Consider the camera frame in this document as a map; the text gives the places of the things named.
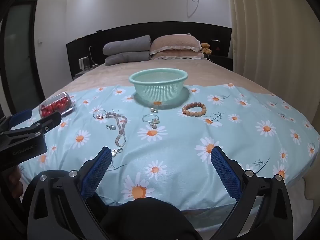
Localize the brown teddy bear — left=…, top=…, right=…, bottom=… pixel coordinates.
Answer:
left=200, top=42, right=213, bottom=55

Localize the black headboard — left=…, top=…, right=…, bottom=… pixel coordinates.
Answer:
left=66, top=21, right=233, bottom=80

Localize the grey pillow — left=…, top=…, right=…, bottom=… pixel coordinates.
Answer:
left=103, top=35, right=152, bottom=56
left=105, top=51, right=151, bottom=67

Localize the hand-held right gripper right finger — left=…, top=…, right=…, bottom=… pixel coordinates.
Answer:
left=210, top=145, right=294, bottom=240

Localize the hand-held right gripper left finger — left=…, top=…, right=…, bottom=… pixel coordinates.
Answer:
left=26, top=146, right=113, bottom=240

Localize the dark door with frosted glass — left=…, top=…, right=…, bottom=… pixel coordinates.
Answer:
left=0, top=0, right=46, bottom=120

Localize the cream curtain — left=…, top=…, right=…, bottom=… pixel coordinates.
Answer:
left=224, top=0, right=320, bottom=137

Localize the tan bead bracelet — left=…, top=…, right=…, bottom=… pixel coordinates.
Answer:
left=182, top=102, right=207, bottom=117

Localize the black nightstand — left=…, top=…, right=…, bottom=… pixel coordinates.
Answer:
left=207, top=54, right=234, bottom=72

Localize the clear box of red beads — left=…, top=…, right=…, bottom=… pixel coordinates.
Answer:
left=39, top=92, right=77, bottom=118

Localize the teal mesh basket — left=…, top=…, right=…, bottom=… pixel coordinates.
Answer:
left=129, top=69, right=188, bottom=106

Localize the beige frilled pillow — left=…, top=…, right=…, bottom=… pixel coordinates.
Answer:
left=151, top=50, right=205, bottom=61
left=150, top=34, right=202, bottom=55

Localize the daisy printed blue cloth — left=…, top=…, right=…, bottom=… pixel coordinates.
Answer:
left=19, top=83, right=320, bottom=211

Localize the teal dish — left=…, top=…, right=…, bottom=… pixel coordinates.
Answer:
left=132, top=86, right=191, bottom=110

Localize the white bedside appliance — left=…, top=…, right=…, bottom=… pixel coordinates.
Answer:
left=78, top=57, right=91, bottom=71

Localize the person's left hand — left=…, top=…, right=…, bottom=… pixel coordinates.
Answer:
left=5, top=164, right=25, bottom=198

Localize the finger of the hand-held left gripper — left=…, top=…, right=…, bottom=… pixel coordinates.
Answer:
left=0, top=109, right=32, bottom=132
left=7, top=112, right=62, bottom=140

